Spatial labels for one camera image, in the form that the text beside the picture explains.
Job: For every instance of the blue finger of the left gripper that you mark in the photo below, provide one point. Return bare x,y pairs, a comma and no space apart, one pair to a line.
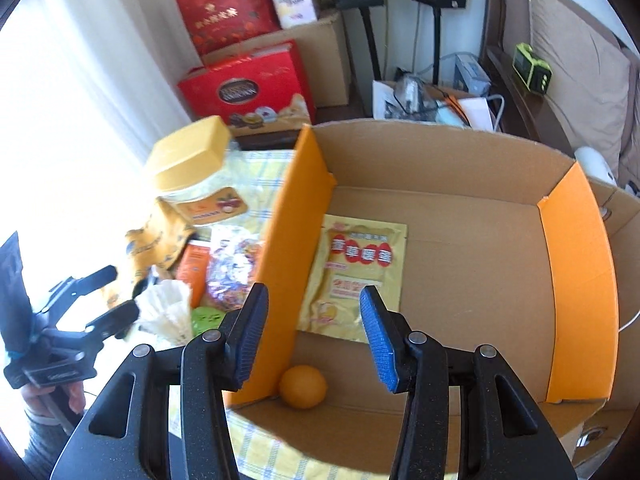
111,323

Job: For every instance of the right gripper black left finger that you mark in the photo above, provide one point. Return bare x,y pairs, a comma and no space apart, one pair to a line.
242,338

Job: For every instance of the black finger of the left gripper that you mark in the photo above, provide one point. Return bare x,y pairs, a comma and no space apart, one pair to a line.
65,293

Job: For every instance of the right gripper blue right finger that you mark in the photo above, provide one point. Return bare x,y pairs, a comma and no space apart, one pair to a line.
387,333

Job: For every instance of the white shuttlecock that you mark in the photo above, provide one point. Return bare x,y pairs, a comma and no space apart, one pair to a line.
165,311

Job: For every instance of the bag of colourful rubber bands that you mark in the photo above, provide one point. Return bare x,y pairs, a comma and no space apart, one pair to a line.
233,260

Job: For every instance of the orange fruit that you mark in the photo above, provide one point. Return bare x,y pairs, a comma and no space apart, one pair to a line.
303,387

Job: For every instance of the yellow food pouch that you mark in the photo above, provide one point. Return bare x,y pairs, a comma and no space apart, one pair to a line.
351,254

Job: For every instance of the clear jar yellow lid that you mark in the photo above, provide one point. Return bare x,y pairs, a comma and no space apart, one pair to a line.
199,170

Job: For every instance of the orange patterned scarf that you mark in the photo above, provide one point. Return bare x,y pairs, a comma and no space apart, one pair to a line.
158,245

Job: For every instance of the orange cardboard box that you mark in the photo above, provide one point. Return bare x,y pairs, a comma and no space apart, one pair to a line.
509,244

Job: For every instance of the yellow checked tablecloth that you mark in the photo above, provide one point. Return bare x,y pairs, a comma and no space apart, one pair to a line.
426,186

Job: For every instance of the white curtain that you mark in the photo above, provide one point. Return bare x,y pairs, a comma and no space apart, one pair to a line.
87,88

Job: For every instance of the red chocolate gift bag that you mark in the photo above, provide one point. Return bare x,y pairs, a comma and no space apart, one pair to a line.
262,91

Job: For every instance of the box of cluttered items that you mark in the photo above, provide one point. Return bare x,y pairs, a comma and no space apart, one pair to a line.
468,103

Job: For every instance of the white rounded device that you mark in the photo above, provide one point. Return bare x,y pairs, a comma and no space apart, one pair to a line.
595,165

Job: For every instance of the large brown cardboard box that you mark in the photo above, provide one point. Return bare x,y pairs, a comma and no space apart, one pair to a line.
323,48

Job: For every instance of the green black radio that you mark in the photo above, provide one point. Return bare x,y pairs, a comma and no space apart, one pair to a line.
534,72

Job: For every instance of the brown sofa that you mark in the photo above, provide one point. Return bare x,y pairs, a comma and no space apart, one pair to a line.
592,98

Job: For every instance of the red tea gift bag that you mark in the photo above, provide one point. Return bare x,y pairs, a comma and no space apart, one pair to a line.
216,24

